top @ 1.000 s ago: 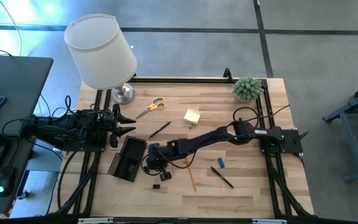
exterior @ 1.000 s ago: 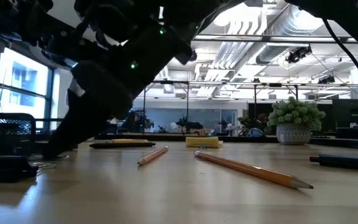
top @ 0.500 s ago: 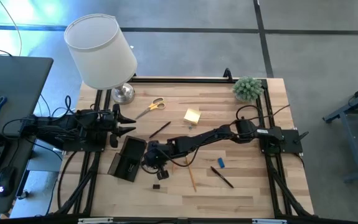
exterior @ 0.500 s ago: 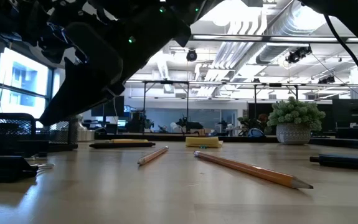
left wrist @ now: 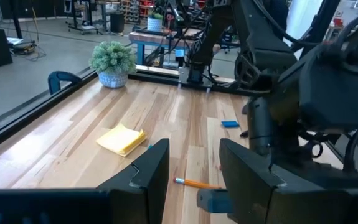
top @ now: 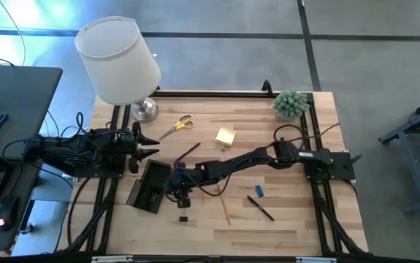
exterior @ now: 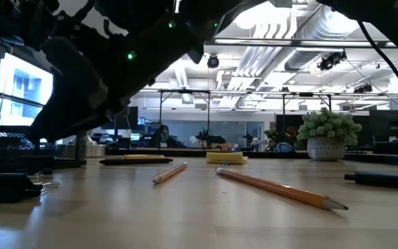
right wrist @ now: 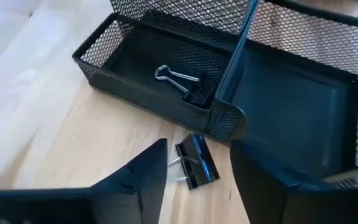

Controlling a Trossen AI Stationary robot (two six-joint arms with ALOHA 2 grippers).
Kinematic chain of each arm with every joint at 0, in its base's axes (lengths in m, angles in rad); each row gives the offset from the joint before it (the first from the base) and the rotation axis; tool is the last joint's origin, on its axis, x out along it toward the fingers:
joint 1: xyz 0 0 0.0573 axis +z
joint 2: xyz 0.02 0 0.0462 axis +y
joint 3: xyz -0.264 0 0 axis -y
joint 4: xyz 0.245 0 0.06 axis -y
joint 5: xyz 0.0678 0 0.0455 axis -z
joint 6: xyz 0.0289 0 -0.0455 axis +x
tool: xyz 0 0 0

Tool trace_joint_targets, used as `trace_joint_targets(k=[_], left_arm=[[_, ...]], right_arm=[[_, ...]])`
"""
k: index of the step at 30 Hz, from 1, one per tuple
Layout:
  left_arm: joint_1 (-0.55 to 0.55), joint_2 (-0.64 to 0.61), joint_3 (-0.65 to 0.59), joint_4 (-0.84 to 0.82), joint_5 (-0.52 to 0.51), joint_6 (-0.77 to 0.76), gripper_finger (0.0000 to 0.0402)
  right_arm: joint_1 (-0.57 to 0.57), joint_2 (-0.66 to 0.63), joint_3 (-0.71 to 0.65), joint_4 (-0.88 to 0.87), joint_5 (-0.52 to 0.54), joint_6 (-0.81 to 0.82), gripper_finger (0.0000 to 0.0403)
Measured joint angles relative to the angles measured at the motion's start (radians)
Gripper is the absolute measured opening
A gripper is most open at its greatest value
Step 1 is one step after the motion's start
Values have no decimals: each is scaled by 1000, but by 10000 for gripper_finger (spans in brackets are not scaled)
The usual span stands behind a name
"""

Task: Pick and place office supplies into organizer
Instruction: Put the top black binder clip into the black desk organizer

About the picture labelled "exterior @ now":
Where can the black round hanging camera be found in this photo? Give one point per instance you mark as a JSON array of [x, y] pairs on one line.
[[213, 61]]

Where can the green potted plant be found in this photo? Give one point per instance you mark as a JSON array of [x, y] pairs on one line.
[[326, 131]]

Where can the black marker pen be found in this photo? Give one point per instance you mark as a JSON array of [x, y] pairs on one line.
[[385, 180]]

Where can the short yellow pencil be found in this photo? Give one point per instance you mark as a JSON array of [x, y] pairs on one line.
[[169, 173]]

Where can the black background monitor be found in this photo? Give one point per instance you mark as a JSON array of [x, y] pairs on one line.
[[131, 119]]

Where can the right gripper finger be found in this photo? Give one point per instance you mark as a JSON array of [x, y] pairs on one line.
[[67, 121]]

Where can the black mesh desk organizer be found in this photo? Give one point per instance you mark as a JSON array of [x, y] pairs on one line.
[[5, 152]]

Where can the small teal pin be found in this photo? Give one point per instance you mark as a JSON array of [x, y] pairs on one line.
[[225, 163]]

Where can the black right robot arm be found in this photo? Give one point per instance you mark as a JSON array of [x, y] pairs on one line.
[[171, 41]]

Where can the yellow sticky note pad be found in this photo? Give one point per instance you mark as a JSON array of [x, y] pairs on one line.
[[224, 157]]

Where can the blue round background object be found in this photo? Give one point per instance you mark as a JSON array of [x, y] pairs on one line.
[[285, 148]]

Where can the dark background plant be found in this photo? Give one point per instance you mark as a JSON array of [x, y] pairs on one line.
[[275, 136]]

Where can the black background rig frame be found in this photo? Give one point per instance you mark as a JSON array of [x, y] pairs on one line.
[[185, 91], [306, 94]]

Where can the long yellow pencil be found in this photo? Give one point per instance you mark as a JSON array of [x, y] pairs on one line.
[[281, 189]]

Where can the black ceiling mounted camera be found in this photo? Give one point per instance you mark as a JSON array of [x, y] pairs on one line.
[[330, 60]]

